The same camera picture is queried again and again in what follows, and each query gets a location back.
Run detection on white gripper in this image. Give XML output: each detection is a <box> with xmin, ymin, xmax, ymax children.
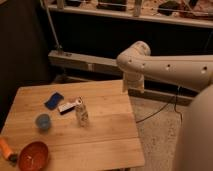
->
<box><xmin>122</xmin><ymin>72</ymin><xmax>144</xmax><ymax>93</ymax></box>

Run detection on clear plastic bottle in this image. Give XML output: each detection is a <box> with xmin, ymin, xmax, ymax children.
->
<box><xmin>75</xmin><ymin>98</ymin><xmax>89</xmax><ymax>127</ymax></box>

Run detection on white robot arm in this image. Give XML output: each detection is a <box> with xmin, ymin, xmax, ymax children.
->
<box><xmin>116</xmin><ymin>41</ymin><xmax>213</xmax><ymax>171</ymax></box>

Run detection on wooden table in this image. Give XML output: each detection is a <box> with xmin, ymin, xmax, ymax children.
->
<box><xmin>1</xmin><ymin>80</ymin><xmax>144</xmax><ymax>171</ymax></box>

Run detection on black and white box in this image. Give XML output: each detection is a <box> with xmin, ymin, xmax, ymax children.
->
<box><xmin>58</xmin><ymin>102</ymin><xmax>76</xmax><ymax>115</ymax></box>

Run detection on metal pole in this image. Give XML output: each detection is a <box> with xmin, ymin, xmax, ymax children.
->
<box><xmin>44</xmin><ymin>0</ymin><xmax>63</xmax><ymax>53</ymax></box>

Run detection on blue sponge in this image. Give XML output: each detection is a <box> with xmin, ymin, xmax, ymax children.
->
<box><xmin>44</xmin><ymin>92</ymin><xmax>64</xmax><ymax>110</ymax></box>

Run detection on upper shelf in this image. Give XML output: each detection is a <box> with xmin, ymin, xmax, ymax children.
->
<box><xmin>40</xmin><ymin>0</ymin><xmax>213</xmax><ymax>29</ymax></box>

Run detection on blue cup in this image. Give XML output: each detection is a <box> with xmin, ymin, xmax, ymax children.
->
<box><xmin>35</xmin><ymin>114</ymin><xmax>51</xmax><ymax>130</ymax></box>

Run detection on orange bowl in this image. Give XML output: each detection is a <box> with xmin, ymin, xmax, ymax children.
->
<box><xmin>18</xmin><ymin>141</ymin><xmax>49</xmax><ymax>171</ymax></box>

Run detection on black floor cable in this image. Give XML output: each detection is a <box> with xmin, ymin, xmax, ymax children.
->
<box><xmin>135</xmin><ymin>85</ymin><xmax>184</xmax><ymax>125</ymax></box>

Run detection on orange handled tool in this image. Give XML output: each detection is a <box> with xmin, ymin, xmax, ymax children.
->
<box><xmin>0</xmin><ymin>138</ymin><xmax>17</xmax><ymax>163</ymax></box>

